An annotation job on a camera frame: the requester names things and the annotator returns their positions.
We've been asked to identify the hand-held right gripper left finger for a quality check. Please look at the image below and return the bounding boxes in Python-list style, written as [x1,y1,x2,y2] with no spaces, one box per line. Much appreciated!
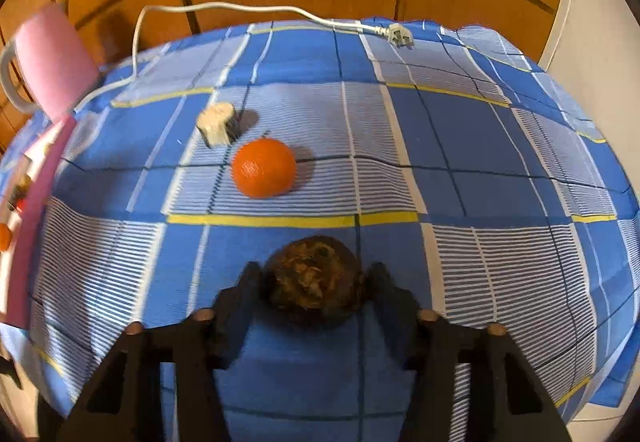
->
[55,261,266,442]

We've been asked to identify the brown kiwi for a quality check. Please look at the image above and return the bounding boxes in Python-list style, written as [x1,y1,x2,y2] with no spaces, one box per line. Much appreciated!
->
[261,236,367,327]

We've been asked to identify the white power cable with plug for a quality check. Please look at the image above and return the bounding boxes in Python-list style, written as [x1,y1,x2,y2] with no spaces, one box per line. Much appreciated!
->
[70,2,416,115]

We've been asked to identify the grey mushroom toy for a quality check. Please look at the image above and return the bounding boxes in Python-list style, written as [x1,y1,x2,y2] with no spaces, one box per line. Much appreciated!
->
[196,103,237,147]

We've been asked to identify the blue plaid cloth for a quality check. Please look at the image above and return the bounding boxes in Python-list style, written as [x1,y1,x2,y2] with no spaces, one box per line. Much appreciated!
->
[0,18,640,442]

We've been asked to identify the pink tray with white inside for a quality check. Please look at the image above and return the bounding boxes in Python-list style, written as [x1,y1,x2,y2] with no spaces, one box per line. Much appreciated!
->
[0,114,78,328]

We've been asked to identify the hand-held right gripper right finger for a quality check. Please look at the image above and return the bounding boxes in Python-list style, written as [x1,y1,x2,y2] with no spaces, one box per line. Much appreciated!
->
[367,262,573,442]

